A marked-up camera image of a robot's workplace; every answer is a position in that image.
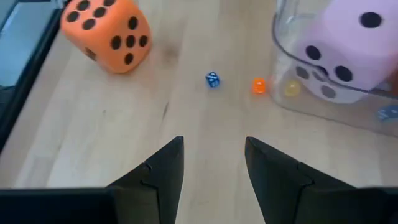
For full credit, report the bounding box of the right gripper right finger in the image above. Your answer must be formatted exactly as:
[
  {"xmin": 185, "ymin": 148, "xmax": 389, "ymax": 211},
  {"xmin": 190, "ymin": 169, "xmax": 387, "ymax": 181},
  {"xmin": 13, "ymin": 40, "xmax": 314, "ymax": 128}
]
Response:
[{"xmin": 244, "ymin": 136, "xmax": 357, "ymax": 224}]

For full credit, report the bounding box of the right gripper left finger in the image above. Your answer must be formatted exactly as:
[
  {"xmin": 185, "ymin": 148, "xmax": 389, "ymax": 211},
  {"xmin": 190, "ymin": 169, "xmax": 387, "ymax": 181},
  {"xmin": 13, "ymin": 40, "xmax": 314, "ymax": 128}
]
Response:
[{"xmin": 107, "ymin": 136, "xmax": 185, "ymax": 224}]

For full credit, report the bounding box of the small yellow die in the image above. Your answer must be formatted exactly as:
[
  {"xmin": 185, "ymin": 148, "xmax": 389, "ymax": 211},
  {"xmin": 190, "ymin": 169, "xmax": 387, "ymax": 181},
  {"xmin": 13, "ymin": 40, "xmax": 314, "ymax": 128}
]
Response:
[{"xmin": 283, "ymin": 80, "xmax": 302, "ymax": 98}]

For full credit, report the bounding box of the small blue die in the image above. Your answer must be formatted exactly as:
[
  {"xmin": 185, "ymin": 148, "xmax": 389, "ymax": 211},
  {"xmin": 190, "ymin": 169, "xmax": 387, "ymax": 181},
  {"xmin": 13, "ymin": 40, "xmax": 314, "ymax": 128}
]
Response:
[
  {"xmin": 376, "ymin": 105, "xmax": 398, "ymax": 123},
  {"xmin": 205, "ymin": 72, "xmax": 221, "ymax": 89}
]

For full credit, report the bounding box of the large orange foam die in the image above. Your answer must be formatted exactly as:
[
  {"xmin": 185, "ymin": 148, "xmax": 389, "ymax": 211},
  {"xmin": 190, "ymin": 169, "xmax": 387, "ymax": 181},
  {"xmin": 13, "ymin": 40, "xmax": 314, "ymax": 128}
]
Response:
[{"xmin": 60, "ymin": 0, "xmax": 153, "ymax": 75}]

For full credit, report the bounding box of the large pink foam die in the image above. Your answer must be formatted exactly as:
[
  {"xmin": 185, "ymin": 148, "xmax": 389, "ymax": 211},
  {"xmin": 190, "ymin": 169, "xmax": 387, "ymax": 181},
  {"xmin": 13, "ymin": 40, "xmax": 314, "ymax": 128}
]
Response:
[{"xmin": 292, "ymin": 0, "xmax": 398, "ymax": 105}]

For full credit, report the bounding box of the clear plastic bin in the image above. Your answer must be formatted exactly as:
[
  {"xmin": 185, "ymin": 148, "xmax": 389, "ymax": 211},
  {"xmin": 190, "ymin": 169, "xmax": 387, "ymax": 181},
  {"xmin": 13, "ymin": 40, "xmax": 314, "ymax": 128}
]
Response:
[{"xmin": 269, "ymin": 0, "xmax": 398, "ymax": 138}]

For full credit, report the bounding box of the small orange die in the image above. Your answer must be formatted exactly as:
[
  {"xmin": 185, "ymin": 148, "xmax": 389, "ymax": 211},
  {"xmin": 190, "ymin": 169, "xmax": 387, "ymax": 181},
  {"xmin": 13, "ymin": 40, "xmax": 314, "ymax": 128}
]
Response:
[{"xmin": 252, "ymin": 77, "xmax": 267, "ymax": 95}]

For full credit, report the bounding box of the black aluminium table frame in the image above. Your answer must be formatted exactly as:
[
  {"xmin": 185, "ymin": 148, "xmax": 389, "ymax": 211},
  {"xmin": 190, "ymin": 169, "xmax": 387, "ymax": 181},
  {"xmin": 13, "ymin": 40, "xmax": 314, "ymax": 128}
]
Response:
[{"xmin": 0, "ymin": 0, "xmax": 68, "ymax": 152}]

